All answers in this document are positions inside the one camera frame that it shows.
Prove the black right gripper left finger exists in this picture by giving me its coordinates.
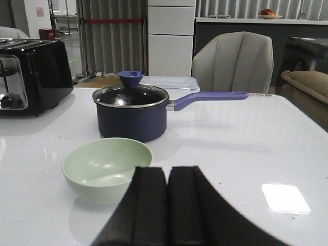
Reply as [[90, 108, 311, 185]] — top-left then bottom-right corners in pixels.
[[91, 167, 167, 245]]

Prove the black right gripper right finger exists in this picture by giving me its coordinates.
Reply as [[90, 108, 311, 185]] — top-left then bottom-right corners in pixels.
[[168, 166, 284, 245]]

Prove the light green bowl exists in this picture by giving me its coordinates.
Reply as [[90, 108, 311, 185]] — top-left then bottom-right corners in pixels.
[[61, 137, 154, 204]]

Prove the dark blue saucepan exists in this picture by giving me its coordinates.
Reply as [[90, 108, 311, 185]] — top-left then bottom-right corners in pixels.
[[92, 86, 250, 144]]

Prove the glass lid with blue knob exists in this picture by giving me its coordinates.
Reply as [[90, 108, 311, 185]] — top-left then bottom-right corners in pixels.
[[92, 71, 169, 109]]

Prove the clear plastic container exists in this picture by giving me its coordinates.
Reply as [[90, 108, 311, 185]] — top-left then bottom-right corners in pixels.
[[140, 76, 200, 92]]

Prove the red barrier belt stanchion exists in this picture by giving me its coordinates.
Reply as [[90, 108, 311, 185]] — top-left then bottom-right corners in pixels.
[[76, 1, 148, 74]]

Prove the beige upholstered chair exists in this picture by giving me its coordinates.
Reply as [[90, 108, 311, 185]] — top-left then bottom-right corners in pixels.
[[191, 31, 274, 93]]

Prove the brown cushion seat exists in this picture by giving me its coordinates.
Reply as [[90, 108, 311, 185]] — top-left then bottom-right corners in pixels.
[[276, 70, 327, 131]]

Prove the black chrome toaster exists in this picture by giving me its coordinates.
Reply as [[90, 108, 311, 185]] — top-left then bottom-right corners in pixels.
[[1, 38, 73, 116]]

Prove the white drawer cabinet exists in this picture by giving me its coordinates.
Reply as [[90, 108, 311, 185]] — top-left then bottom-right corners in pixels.
[[148, 1, 196, 77]]

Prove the black side table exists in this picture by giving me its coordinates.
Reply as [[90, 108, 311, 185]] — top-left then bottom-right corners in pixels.
[[275, 37, 327, 92]]

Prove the small red box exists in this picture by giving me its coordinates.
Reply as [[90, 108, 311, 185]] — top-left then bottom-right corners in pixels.
[[39, 28, 55, 40]]

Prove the wooden plate with fruit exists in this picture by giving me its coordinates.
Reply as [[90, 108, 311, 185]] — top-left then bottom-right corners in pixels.
[[259, 8, 283, 19]]

